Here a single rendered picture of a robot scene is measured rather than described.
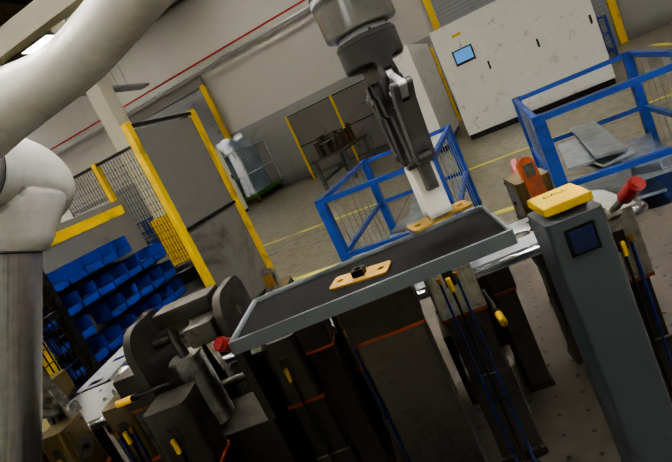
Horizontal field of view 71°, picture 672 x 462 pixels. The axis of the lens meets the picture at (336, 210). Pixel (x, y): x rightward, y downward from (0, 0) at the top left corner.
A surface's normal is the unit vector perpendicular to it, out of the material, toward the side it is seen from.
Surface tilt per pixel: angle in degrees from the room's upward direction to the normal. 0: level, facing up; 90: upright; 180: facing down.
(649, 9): 90
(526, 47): 90
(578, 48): 90
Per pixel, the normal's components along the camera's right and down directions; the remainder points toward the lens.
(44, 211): 1.00, 0.06
